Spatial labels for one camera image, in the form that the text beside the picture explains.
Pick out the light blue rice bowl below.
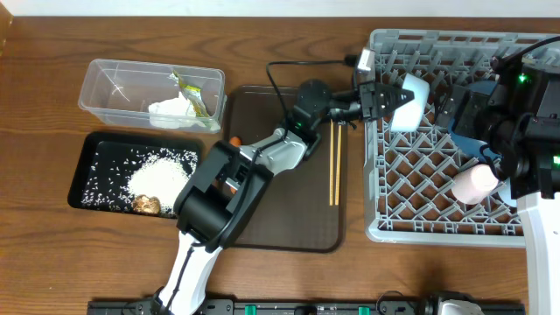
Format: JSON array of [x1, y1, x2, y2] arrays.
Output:
[[389, 73, 430, 132]]

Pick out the blue plate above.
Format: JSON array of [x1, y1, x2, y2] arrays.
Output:
[[447, 80, 497, 163]]

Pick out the orange carrot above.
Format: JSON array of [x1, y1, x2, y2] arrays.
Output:
[[226, 136, 242, 194]]

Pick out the yellow green snack wrapper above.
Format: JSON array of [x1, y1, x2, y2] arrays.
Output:
[[171, 70, 214, 129]]

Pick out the white tissue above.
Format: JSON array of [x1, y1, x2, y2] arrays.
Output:
[[148, 93, 206, 130]]

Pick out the brown food scrap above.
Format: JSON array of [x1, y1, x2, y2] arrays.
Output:
[[132, 194, 161, 215]]

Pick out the light blue cup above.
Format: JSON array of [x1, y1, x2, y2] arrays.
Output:
[[497, 178, 517, 207]]

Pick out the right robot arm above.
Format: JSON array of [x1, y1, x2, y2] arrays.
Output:
[[435, 57, 559, 314]]

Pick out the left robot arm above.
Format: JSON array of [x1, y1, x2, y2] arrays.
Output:
[[150, 80, 423, 314]]

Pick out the grey dishwasher rack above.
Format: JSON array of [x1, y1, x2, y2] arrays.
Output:
[[364, 29, 549, 248]]

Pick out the pink cup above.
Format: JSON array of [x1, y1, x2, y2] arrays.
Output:
[[451, 164, 499, 205]]

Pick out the dark brown serving tray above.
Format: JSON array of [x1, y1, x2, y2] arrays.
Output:
[[223, 85, 346, 253]]

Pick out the pile of white rice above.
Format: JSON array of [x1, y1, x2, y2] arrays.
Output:
[[80, 143, 199, 218]]

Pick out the clear plastic bin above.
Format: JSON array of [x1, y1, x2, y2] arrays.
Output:
[[78, 59, 227, 134]]

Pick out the black tray bin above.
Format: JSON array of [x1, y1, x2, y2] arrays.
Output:
[[67, 131, 200, 219]]

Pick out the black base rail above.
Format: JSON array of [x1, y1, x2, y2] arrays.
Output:
[[86, 290, 527, 315]]

